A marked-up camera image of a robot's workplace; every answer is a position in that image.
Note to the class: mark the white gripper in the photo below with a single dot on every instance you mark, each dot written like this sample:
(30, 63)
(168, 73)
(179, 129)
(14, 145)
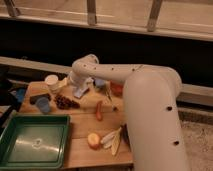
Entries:
(76, 80)

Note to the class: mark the light blue towel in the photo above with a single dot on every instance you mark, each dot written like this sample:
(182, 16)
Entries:
(80, 90)

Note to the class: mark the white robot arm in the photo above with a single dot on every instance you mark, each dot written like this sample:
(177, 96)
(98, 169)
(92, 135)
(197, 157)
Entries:
(149, 100)

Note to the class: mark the blue small cup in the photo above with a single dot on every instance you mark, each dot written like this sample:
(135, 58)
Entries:
(99, 83)

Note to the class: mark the white paper cup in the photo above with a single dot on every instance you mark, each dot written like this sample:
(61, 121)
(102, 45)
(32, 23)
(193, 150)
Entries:
(52, 82)

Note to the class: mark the dark grape bunch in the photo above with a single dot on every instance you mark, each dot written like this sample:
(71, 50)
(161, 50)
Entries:
(65, 103)

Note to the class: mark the metal spoon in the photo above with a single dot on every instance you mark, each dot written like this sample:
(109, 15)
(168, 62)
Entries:
(110, 99)

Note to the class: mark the orange carrot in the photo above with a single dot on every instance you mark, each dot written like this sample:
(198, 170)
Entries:
(98, 111)

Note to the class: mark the yellow black sponge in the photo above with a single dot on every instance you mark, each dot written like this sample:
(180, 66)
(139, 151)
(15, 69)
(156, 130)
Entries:
(34, 97)

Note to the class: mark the wooden cutting board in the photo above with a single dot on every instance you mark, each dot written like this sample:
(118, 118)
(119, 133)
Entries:
(78, 154)

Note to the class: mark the orange round fruit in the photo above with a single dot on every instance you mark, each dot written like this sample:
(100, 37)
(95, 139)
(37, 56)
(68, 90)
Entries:
(93, 140)

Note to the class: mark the blue object at left edge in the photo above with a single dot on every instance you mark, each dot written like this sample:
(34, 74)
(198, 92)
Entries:
(20, 94)

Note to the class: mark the green plastic tray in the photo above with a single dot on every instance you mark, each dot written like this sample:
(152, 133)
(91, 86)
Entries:
(34, 142)

